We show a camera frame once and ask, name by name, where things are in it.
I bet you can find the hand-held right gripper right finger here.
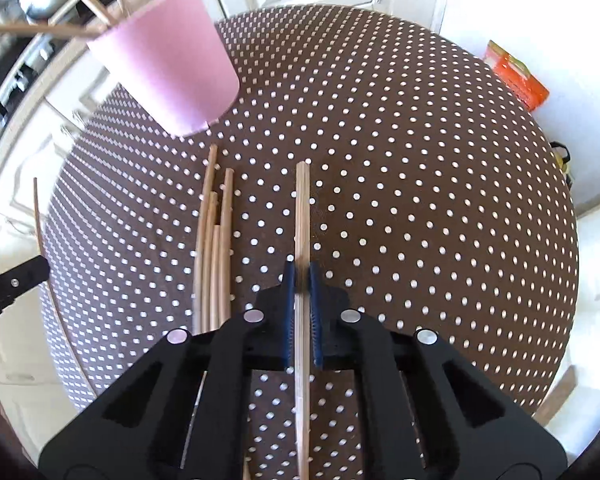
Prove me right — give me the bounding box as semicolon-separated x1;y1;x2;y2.
307;262;568;480

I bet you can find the black mesh bag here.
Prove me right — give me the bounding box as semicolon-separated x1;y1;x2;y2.
549;139;575;182

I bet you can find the pink cup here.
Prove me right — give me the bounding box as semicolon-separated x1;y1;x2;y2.
86;0;241;137

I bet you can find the brown wooden plank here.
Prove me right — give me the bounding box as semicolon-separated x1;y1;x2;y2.
534;364;579;427

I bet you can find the brown polka-dot tablecloth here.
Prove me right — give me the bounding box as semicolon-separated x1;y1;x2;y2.
37;4;581;480

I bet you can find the orange carton box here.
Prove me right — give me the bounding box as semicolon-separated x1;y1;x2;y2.
485;40;551;113

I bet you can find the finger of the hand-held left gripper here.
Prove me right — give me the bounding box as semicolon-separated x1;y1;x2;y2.
0;255;50;328

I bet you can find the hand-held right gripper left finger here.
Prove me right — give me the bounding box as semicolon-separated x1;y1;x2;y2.
39;260;297;480

